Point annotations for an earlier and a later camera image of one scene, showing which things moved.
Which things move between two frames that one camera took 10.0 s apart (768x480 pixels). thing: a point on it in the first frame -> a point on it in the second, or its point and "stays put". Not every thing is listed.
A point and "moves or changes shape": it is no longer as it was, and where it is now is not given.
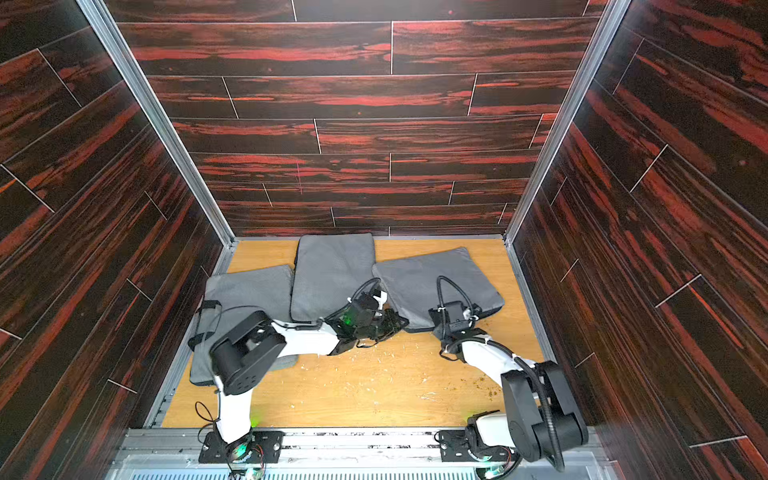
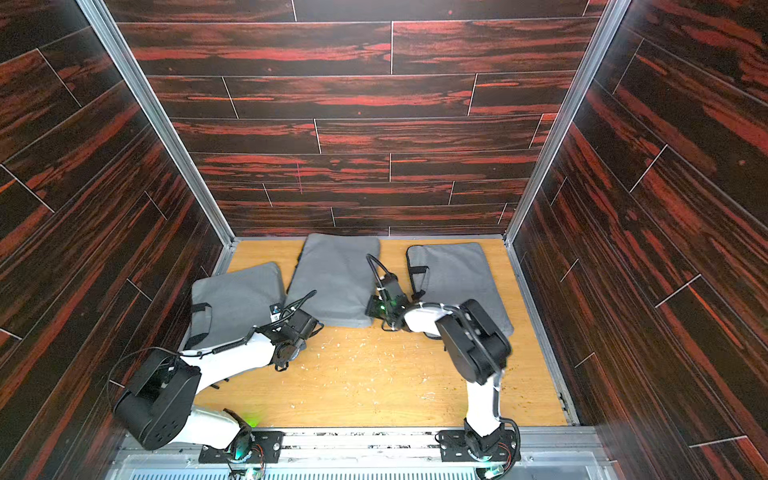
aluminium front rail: (175, 453) stays put
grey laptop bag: (231, 298) moves or changes shape
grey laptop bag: (331, 271) stays put
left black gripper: (388, 317) -> (304, 347)
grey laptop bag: (414, 284) moves or changes shape
